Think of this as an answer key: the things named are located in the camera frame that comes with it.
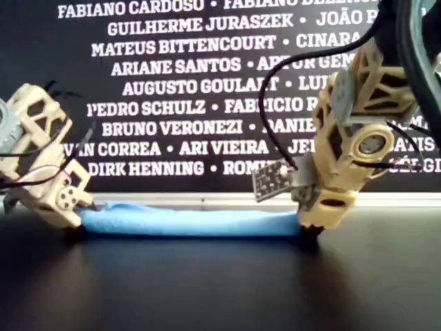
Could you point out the right gripper beige lattice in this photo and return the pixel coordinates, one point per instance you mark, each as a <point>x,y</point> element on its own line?
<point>344,145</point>

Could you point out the left gripper beige lattice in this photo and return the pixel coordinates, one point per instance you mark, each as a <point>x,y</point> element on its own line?
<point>31,138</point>

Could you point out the blue cloth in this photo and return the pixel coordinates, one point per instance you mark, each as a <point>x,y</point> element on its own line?
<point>189,222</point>

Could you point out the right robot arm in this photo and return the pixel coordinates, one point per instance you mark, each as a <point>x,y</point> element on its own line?
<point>413,51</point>

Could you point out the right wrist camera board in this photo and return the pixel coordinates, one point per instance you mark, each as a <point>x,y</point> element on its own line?
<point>270,181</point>

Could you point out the aluminium table frame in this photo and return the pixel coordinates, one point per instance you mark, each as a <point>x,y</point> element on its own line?
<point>206,200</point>

